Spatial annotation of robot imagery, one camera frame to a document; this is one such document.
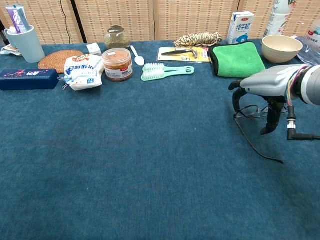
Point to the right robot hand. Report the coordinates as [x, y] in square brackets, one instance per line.
[270, 80]

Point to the black wire-frame eyeglasses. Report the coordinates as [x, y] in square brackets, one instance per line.
[273, 159]

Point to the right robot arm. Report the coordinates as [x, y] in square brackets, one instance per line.
[311, 85]

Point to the beige bowl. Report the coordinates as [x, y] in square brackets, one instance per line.
[280, 53]

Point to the folded green microfibre towel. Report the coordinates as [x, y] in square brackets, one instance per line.
[237, 60]

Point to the white blue milk carton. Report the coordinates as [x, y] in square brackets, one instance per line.
[240, 27]

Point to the white drink bottle yellow cap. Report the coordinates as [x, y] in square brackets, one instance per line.
[277, 20]

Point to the razor in yellow card package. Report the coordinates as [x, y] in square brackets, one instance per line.
[175, 58]

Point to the bamboo folding screen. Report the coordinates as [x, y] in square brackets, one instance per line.
[187, 20]

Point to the mint green scrub brush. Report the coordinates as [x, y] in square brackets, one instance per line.
[153, 67]
[150, 76]

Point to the white plastic spoon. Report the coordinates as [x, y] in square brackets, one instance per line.
[139, 60]

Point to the blue table carpet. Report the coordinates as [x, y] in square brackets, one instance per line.
[150, 162]

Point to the clear jar with orange contents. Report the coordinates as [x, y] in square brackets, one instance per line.
[117, 65]

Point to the glass jar of green grains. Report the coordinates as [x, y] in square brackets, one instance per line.
[117, 38]

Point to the small white box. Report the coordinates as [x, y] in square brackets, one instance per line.
[93, 48]

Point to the white printed salt bag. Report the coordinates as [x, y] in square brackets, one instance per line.
[82, 72]

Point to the black stand pole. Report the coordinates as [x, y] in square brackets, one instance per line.
[78, 20]

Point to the blue binder clip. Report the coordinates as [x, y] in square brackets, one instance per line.
[63, 79]

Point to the round woven rattan coaster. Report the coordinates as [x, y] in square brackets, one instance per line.
[55, 60]

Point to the light blue plastic cup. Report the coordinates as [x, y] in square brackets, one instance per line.
[30, 47]

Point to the dark blue rectangular box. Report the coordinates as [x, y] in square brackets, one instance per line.
[27, 80]

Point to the purple toothpaste tube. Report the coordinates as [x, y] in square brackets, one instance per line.
[15, 17]

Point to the white crumpled packet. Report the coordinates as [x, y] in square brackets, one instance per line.
[7, 51]

